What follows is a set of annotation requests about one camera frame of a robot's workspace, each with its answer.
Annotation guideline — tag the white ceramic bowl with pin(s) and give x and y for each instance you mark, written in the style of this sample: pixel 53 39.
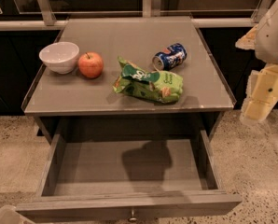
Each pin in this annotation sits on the white ceramic bowl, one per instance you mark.
pixel 60 57

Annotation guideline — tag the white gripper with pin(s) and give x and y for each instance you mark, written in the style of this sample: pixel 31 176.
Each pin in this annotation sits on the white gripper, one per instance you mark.
pixel 271 40

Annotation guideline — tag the red apple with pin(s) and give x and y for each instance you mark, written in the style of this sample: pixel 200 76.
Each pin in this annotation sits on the red apple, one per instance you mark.
pixel 91 64

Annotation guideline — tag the translucent plastic bin corner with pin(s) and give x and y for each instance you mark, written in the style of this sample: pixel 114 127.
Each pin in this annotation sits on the translucent plastic bin corner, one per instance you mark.
pixel 9 215

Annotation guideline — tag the blue soda can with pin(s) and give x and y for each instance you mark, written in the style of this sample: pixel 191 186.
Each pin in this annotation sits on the blue soda can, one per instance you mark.
pixel 169 58

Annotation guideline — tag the grey open top drawer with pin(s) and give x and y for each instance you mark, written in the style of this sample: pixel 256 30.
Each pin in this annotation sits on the grey open top drawer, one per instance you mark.
pixel 107 180

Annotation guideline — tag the green rice chip bag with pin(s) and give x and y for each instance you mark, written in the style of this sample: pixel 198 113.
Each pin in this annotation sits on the green rice chip bag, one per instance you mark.
pixel 159 86

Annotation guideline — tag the brass drawer knob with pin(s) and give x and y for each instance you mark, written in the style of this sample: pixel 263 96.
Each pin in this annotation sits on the brass drawer knob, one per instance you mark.
pixel 132 218

